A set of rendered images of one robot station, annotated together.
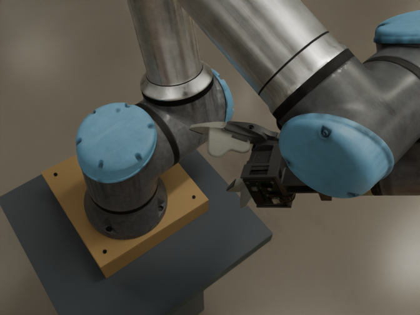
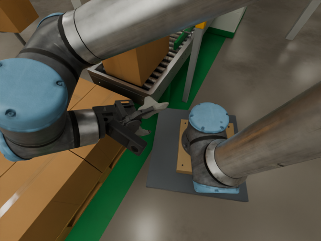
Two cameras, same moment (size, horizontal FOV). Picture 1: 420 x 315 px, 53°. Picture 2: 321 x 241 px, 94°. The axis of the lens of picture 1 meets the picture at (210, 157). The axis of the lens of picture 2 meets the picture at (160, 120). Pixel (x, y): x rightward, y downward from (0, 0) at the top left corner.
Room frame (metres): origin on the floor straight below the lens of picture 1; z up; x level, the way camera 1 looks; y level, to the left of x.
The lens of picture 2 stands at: (0.57, -0.19, 1.56)
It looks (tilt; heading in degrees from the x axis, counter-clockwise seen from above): 58 degrees down; 135
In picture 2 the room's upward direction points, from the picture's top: straight up
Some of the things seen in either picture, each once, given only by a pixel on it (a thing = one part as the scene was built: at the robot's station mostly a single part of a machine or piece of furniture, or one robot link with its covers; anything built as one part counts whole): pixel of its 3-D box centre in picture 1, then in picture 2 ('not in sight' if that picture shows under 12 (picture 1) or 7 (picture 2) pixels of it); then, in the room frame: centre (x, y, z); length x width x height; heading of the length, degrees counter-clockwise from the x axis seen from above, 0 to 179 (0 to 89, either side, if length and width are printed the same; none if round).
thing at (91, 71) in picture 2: not in sight; (118, 82); (-0.42, 0.26, 0.58); 0.70 x 0.03 x 0.06; 17
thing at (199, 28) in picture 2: not in sight; (191, 69); (-0.11, 0.96, 0.50); 0.07 x 0.07 x 1.00; 17
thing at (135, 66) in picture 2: not in sight; (136, 43); (-0.54, 0.62, 0.75); 0.60 x 0.40 x 0.40; 108
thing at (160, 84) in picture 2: not in sight; (195, 38); (-0.46, 1.48, 0.50); 2.31 x 0.05 x 0.19; 107
